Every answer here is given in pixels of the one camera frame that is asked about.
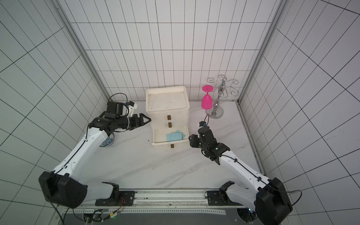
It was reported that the pink wine glass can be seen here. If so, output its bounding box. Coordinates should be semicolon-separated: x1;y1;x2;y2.
202;85;214;110

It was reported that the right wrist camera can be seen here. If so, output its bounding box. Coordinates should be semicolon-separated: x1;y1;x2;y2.
199;121;207;128

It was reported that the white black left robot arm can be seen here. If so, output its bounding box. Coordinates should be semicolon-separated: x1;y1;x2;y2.
38;112;151;209

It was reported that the white bottom pull-out drawer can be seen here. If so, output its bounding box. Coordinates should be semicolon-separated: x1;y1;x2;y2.
152;126;189;151

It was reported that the blue white patterned plate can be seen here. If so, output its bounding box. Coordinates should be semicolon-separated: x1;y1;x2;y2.
100;133;115;148

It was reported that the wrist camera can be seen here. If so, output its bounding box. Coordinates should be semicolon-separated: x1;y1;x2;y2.
199;121;207;128
106;101;137;118

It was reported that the white plastic drawer cabinet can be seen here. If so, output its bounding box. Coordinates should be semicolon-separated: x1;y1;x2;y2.
145;86;190;129

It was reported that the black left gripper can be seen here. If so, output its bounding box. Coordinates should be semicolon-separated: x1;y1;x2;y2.
116;112;152;130

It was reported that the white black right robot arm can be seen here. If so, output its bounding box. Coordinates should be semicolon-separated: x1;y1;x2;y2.
188;127;293;225

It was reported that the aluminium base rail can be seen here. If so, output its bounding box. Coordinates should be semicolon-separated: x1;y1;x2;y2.
57;188;285;216

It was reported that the blue sticky note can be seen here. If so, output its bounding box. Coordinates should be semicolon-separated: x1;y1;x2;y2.
172;130;186;141
166;132;183;142

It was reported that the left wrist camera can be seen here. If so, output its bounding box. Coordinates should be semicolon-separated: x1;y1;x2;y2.
106;101;137;118

